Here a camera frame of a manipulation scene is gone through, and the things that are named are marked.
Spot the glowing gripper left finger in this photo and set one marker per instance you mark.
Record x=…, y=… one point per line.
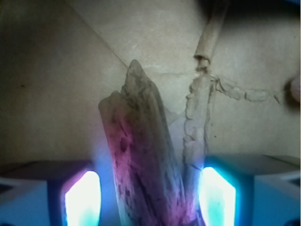
x=50, y=193

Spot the brown paper bag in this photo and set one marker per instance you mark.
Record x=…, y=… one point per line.
x=60, y=58

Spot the pink plush bunny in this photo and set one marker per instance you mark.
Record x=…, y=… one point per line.
x=295, y=88

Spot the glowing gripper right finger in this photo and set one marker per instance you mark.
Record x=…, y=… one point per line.
x=250, y=190

